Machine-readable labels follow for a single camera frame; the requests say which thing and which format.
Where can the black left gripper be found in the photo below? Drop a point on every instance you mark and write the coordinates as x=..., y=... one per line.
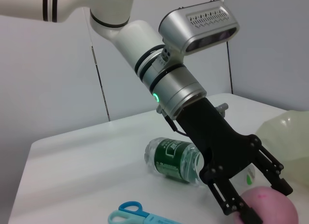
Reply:
x=217, y=142

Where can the pink toy peach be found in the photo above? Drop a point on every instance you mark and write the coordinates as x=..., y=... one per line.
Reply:
x=272, y=207

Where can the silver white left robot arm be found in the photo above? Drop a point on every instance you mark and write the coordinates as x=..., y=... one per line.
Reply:
x=135, y=40

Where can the translucent green fruit bowl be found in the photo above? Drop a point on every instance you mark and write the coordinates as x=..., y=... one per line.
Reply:
x=289, y=137

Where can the clear green-label water bottle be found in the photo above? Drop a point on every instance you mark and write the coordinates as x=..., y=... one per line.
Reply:
x=169, y=161

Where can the blue scissors with cover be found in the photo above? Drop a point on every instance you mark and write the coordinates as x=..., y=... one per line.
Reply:
x=157, y=220

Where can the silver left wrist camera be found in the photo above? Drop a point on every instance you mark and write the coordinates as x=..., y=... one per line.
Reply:
x=205, y=28

